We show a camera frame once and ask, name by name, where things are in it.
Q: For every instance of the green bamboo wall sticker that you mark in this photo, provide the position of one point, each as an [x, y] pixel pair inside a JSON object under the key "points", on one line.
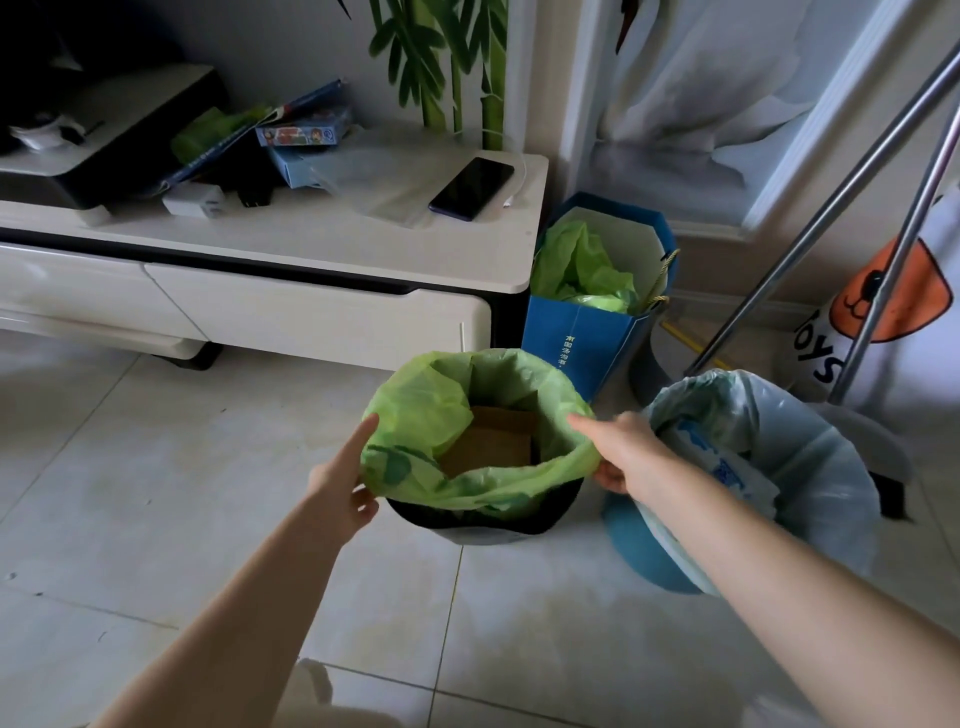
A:
{"points": [[450, 52]]}

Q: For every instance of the blue waste bin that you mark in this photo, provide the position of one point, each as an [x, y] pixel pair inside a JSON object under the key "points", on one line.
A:
{"points": [[637, 547]]}

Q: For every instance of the green plastic bin liner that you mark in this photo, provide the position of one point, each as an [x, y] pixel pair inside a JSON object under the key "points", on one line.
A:
{"points": [[420, 397]]}

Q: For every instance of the brown cardboard box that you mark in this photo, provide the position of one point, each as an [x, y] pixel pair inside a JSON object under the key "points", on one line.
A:
{"points": [[495, 442]]}

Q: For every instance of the white and blue packet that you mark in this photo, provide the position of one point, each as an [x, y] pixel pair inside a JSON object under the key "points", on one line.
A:
{"points": [[724, 472]]}

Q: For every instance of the silver metal rack legs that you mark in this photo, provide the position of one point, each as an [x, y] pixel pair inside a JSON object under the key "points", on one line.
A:
{"points": [[817, 225]]}

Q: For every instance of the white television cabinet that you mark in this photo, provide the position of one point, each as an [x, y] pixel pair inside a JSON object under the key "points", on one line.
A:
{"points": [[300, 292]]}

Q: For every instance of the person's right forearm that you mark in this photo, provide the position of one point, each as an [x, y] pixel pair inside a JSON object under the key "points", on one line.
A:
{"points": [[795, 592]]}

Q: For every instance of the person's left hand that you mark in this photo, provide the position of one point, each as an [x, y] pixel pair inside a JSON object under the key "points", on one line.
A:
{"points": [[334, 491]]}

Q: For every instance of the black and white printer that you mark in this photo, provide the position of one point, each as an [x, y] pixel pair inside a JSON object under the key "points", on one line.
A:
{"points": [[97, 142]]}

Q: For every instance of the translucent white bin liner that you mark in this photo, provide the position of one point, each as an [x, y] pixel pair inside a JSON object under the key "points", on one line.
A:
{"points": [[817, 465]]}

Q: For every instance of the person's left thumb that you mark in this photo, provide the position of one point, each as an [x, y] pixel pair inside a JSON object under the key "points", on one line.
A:
{"points": [[361, 442]]}

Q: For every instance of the thin blue book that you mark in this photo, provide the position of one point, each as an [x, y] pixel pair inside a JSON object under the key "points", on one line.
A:
{"points": [[225, 154]]}

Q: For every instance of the small black device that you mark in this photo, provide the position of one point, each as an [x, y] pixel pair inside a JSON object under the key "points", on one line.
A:
{"points": [[255, 195]]}

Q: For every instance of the light blue box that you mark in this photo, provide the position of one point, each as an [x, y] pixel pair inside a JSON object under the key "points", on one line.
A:
{"points": [[296, 166]]}

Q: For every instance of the white power adapter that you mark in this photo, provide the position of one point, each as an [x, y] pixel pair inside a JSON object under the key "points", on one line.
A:
{"points": [[193, 202]]}

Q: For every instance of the clear plastic sleeve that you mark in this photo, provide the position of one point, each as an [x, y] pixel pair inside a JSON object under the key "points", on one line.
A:
{"points": [[382, 176]]}

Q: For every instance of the yellow stick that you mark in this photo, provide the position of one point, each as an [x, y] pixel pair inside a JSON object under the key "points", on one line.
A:
{"points": [[694, 343]]}

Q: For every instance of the blue paper carrier bag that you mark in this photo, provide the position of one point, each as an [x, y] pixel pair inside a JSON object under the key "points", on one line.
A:
{"points": [[592, 349]]}

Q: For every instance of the colourful cartoon card box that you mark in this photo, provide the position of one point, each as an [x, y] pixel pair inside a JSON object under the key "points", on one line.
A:
{"points": [[304, 129]]}

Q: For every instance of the crumpled green plastic bag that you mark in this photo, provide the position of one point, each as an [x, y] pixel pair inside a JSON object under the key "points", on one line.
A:
{"points": [[577, 266]]}

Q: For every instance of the black smartphone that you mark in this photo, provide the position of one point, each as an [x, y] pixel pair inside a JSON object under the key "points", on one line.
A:
{"points": [[472, 189]]}

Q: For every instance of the person's right thumb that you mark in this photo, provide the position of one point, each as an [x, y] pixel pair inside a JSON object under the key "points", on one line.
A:
{"points": [[592, 431]]}

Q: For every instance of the black waste bin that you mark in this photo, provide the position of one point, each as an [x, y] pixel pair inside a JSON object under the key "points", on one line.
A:
{"points": [[487, 525]]}

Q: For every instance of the person's right hand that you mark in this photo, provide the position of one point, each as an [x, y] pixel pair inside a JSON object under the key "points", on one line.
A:
{"points": [[634, 450]]}

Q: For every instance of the white bag with orange dog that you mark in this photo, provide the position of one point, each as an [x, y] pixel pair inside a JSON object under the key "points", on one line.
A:
{"points": [[922, 352]]}

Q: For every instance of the person's left forearm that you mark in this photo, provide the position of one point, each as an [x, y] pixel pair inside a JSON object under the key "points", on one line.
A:
{"points": [[240, 622]]}

